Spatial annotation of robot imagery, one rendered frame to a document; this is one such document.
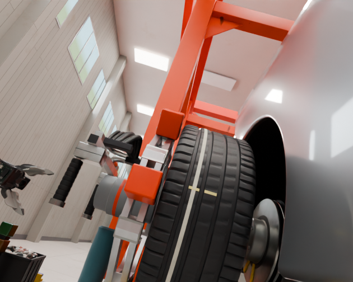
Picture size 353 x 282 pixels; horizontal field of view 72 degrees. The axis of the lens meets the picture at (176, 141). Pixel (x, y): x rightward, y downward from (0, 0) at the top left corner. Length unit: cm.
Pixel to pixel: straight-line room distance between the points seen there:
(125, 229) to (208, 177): 24
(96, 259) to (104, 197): 24
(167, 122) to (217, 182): 28
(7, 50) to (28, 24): 56
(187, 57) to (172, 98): 38
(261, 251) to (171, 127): 52
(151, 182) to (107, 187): 34
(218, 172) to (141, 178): 20
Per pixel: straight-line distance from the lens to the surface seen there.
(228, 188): 64
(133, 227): 65
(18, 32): 466
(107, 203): 89
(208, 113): 466
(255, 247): 94
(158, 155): 69
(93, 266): 102
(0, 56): 443
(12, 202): 92
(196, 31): 210
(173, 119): 80
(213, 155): 68
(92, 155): 80
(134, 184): 58
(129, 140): 79
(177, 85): 172
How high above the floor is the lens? 72
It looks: 24 degrees up
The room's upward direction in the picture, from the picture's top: 18 degrees clockwise
